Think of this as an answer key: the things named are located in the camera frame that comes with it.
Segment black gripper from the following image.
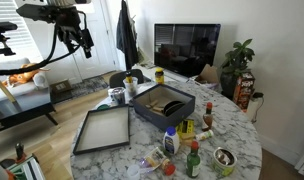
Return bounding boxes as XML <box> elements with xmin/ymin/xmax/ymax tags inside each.
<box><xmin>55</xmin><ymin>7</ymin><xmax>95</xmax><ymax>60</ymax></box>

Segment dark blue box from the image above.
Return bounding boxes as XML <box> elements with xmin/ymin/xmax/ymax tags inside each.
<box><xmin>72</xmin><ymin>104</ymin><xmax>131</xmax><ymax>156</ymax></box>

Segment small cardboard box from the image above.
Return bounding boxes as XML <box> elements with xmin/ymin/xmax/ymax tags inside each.
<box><xmin>50</xmin><ymin>78</ymin><xmax>73</xmax><ymax>94</ymax></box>

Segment brown jar yellow lid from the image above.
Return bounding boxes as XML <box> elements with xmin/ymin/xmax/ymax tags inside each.
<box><xmin>154</xmin><ymin>67</ymin><xmax>165</xmax><ymax>84</ymax></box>

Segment wooden blocks inside box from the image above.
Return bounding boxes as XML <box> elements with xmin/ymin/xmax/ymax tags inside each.
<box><xmin>144</xmin><ymin>98</ymin><xmax>168</xmax><ymax>116</ymax></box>

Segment blue box base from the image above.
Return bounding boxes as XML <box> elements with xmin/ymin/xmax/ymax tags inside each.
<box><xmin>131</xmin><ymin>83</ymin><xmax>196</xmax><ymax>133</ymax></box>

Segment green white striped box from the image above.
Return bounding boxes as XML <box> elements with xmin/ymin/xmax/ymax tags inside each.
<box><xmin>6</xmin><ymin>154</ymin><xmax>46</xmax><ymax>180</ymax></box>

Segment spice jar red lid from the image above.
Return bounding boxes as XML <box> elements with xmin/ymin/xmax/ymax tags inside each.
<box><xmin>160</xmin><ymin>158</ymin><xmax>177</xmax><ymax>177</ymax></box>

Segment orange Jenga box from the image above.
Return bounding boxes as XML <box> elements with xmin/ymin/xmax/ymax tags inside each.
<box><xmin>232</xmin><ymin>71</ymin><xmax>256</xmax><ymax>113</ymax></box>

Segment white jug black lid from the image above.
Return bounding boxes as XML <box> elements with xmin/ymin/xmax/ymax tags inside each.
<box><xmin>246</xmin><ymin>92</ymin><xmax>265</xmax><ymax>123</ymax></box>

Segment white panel door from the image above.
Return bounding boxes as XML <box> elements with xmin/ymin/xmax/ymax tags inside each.
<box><xmin>58</xmin><ymin>0</ymin><xmax>117</xmax><ymax>82</ymax></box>

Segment grey patterned rug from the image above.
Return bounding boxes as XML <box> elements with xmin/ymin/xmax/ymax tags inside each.
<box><xmin>51</xmin><ymin>75</ymin><xmax>110</xmax><ymax>104</ymax></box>

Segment dark hanging coat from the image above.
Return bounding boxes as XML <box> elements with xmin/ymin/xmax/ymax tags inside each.
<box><xmin>115</xmin><ymin>0</ymin><xmax>140</xmax><ymax>71</ymax></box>

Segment black chair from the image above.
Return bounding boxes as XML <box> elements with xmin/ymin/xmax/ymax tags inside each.
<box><xmin>108</xmin><ymin>68</ymin><xmax>145</xmax><ymax>89</ymax></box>

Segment white pillow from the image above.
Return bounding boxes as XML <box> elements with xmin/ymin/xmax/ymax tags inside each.
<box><xmin>31</xmin><ymin>71</ymin><xmax>50</xmax><ymax>89</ymax></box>

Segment yellow bottle black cap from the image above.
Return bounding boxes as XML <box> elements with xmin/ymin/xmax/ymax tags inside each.
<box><xmin>125</xmin><ymin>70</ymin><xmax>134</xmax><ymax>84</ymax></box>

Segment orange plush toy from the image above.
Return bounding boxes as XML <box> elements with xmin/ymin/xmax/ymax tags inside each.
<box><xmin>1</xmin><ymin>63</ymin><xmax>50</xmax><ymax>87</ymax></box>

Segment steel tumbler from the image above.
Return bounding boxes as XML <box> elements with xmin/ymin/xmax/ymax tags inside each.
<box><xmin>107</xmin><ymin>86</ymin><xmax>127</xmax><ymax>106</ymax></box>

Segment white television stand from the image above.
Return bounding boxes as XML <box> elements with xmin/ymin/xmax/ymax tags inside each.
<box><xmin>131</xmin><ymin>63</ymin><xmax>220</xmax><ymax>91</ymax></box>

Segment white window blinds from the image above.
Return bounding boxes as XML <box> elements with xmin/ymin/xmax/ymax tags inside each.
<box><xmin>0</xmin><ymin>0</ymin><xmax>35</xmax><ymax>46</ymax></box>

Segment wooden stand leg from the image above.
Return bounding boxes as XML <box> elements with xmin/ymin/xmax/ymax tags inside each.
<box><xmin>0</xmin><ymin>74</ymin><xmax>18</xmax><ymax>104</ymax></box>

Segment black flat screen television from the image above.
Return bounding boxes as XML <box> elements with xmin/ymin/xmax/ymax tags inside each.
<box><xmin>153</xmin><ymin>23</ymin><xmax>222</xmax><ymax>78</ymax></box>

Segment black round disc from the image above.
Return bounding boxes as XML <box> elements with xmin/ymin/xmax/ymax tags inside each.
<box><xmin>162</xmin><ymin>100</ymin><xmax>186</xmax><ymax>118</ymax></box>

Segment black red hand tool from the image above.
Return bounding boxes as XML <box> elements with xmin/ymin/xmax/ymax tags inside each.
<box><xmin>14</xmin><ymin>142</ymin><xmax>26</xmax><ymax>164</ymax></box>

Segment brown cardboard piece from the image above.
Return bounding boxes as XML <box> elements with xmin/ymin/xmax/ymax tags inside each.
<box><xmin>195</xmin><ymin>63</ymin><xmax>220</xmax><ymax>84</ymax></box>

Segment white glue bottle blue cap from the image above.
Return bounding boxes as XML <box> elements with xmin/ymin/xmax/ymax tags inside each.
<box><xmin>162</xmin><ymin>126</ymin><xmax>181</xmax><ymax>156</ymax></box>

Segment yellow packet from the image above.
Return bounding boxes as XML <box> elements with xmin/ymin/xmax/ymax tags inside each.
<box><xmin>175</xmin><ymin>118</ymin><xmax>196</xmax><ymax>139</ymax></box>

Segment clear plastic bag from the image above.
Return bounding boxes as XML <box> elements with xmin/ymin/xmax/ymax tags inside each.
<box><xmin>138</xmin><ymin>146</ymin><xmax>170</xmax><ymax>174</ymax></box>

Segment small clear plastic cup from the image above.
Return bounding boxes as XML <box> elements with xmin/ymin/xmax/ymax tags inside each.
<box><xmin>126</xmin><ymin>163</ymin><xmax>141</xmax><ymax>180</ymax></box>

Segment tan wooden block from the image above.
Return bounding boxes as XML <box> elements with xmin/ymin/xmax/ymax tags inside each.
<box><xmin>179</xmin><ymin>133</ymin><xmax>197</xmax><ymax>147</ymax></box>

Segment hot sauce bottle red cap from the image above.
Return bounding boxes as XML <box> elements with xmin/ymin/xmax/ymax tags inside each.
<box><xmin>201</xmin><ymin>101</ymin><xmax>214</xmax><ymax>132</ymax></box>

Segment small white bottle green cap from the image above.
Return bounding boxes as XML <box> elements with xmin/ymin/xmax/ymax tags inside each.
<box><xmin>194</xmin><ymin>129</ymin><xmax>215</xmax><ymax>142</ymax></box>

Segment green potted plant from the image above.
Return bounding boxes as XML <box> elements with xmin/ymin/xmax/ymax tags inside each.
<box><xmin>219</xmin><ymin>38</ymin><xmax>256</xmax><ymax>99</ymax></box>

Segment open tin can green label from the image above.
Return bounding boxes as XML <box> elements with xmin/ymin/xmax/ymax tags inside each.
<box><xmin>212</xmin><ymin>147</ymin><xmax>238</xmax><ymax>178</ymax></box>

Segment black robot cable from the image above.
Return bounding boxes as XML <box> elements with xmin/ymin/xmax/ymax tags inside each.
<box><xmin>0</xmin><ymin>19</ymin><xmax>83</xmax><ymax>76</ymax></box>

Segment black camera tripod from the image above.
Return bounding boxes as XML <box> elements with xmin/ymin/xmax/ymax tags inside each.
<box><xmin>0</xmin><ymin>21</ymin><xmax>19</xmax><ymax>58</ymax></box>

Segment grey sofa dark frame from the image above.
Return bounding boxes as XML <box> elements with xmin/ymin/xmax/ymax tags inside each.
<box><xmin>0</xmin><ymin>57</ymin><xmax>60</xmax><ymax>134</ymax></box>

